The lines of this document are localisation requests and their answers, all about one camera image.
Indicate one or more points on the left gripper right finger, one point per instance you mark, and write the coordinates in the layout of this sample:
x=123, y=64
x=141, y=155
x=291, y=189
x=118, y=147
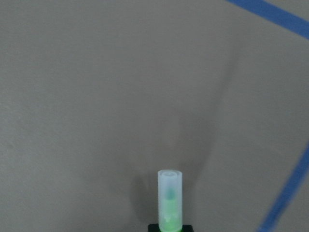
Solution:
x=187, y=228

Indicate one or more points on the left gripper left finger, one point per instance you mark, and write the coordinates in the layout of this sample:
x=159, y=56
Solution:
x=153, y=228

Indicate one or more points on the green highlighter pen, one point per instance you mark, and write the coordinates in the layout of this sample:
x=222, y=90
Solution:
x=170, y=200

